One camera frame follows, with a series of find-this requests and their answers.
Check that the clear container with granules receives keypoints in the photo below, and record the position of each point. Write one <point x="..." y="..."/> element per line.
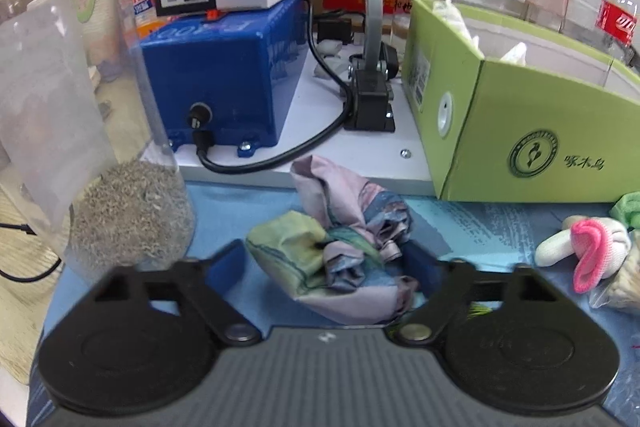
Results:
<point x="76" y="101"/>

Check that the cola bottle red label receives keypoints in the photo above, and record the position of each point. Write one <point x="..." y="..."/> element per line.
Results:
<point x="616" y="23"/>

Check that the white pink plush toy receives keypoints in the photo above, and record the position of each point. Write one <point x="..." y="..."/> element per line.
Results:
<point x="600" y="245"/>

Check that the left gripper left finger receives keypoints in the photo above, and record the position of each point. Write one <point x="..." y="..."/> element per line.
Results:
<point x="197" y="286"/>

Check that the green cardboard box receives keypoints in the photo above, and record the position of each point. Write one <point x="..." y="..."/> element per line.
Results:
<point x="562" y="128"/>

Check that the multicolour pastel cloth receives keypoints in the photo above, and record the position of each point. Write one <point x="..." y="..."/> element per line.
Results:
<point x="339" y="255"/>

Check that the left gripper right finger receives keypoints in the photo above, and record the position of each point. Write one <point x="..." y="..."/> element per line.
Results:
<point x="453" y="288"/>

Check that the blue metal machine box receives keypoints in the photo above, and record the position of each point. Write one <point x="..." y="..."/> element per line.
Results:
<point x="237" y="75"/>

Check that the white towel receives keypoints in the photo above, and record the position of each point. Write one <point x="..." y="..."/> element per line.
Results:
<point x="447" y="12"/>

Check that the green towel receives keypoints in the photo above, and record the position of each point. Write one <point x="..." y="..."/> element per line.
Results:
<point x="627" y="211"/>

